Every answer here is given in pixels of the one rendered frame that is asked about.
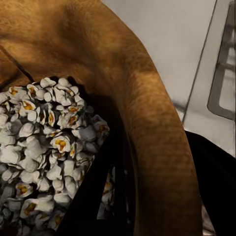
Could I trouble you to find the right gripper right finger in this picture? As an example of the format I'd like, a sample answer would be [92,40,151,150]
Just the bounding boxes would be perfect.
[185,131,236,236]

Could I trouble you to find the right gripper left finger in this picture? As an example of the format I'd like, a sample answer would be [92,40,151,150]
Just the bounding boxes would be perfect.
[54,131,128,236]

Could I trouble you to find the popcorn bag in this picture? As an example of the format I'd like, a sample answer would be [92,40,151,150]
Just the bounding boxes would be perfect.
[0,0,204,236]

